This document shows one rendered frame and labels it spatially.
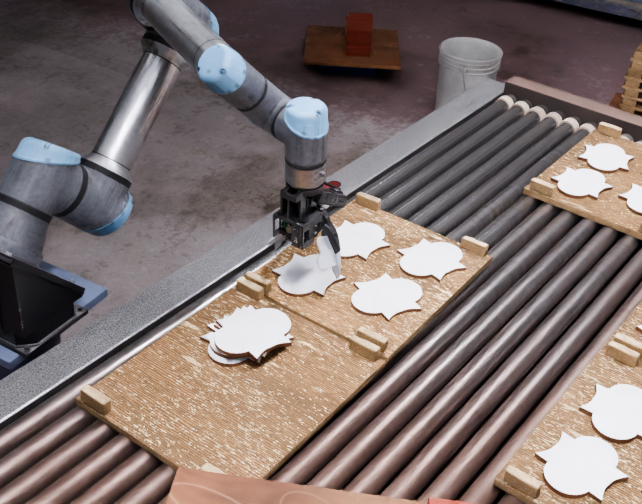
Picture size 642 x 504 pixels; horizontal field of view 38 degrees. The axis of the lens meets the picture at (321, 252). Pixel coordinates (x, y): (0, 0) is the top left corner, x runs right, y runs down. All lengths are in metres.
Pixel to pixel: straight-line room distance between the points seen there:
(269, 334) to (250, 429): 0.20
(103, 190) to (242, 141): 2.42
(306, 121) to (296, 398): 0.47
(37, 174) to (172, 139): 2.51
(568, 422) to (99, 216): 0.98
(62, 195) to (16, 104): 2.88
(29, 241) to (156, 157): 2.38
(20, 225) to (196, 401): 0.50
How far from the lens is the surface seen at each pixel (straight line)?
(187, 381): 1.61
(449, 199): 2.17
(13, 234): 1.81
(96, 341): 1.73
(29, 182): 1.82
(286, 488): 1.30
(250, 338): 1.63
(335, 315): 1.74
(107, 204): 1.91
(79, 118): 4.53
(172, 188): 3.92
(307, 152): 1.62
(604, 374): 1.73
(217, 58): 1.59
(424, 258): 1.91
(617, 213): 2.20
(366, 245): 1.92
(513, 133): 2.51
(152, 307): 1.80
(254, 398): 1.57
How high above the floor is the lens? 2.03
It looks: 35 degrees down
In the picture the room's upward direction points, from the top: 3 degrees clockwise
